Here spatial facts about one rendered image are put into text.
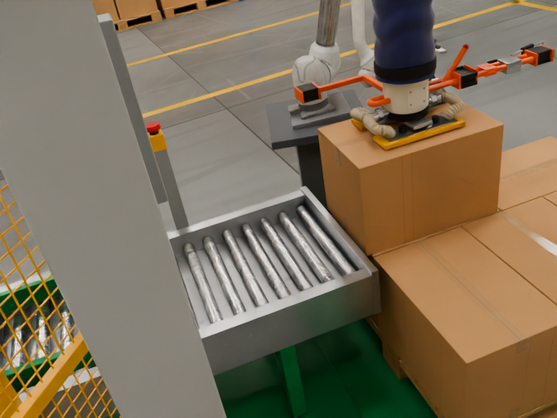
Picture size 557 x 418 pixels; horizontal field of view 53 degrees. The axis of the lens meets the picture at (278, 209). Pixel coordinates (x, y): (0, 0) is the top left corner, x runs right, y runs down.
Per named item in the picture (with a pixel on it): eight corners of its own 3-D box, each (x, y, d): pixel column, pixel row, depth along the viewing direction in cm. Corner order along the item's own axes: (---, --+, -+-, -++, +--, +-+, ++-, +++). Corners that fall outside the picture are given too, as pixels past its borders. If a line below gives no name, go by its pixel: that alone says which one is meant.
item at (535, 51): (535, 66, 220) (537, 54, 217) (523, 61, 226) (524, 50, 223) (553, 61, 221) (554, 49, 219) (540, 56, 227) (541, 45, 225)
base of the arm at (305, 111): (287, 111, 294) (284, 101, 292) (326, 99, 296) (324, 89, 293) (294, 122, 279) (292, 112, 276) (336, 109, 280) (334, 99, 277)
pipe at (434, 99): (382, 139, 202) (381, 125, 199) (352, 116, 223) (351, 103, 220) (462, 115, 209) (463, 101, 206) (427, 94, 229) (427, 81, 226)
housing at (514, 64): (506, 75, 218) (507, 64, 216) (496, 70, 224) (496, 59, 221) (521, 70, 220) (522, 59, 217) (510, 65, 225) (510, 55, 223)
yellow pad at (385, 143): (385, 150, 203) (385, 138, 200) (372, 140, 211) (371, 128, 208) (466, 125, 209) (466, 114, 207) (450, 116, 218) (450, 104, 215)
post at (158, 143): (201, 311, 287) (147, 138, 233) (198, 303, 292) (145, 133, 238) (214, 307, 288) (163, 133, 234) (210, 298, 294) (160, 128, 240)
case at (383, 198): (365, 256, 218) (359, 168, 196) (326, 208, 251) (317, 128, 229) (497, 211, 229) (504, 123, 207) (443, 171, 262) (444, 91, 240)
